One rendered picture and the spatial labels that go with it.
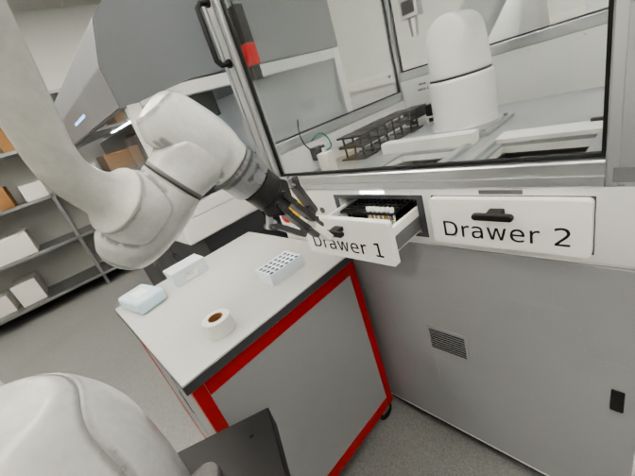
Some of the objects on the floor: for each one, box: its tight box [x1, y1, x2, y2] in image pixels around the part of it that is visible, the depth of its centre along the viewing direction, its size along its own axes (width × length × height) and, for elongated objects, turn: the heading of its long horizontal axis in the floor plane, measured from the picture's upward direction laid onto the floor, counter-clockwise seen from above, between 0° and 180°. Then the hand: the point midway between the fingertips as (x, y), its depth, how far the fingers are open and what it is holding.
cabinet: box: [286, 226, 635, 476], centre depth 131 cm, size 95×103×80 cm
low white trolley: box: [115, 231, 393, 476], centre depth 121 cm, size 58×62×76 cm
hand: (319, 230), depth 76 cm, fingers closed
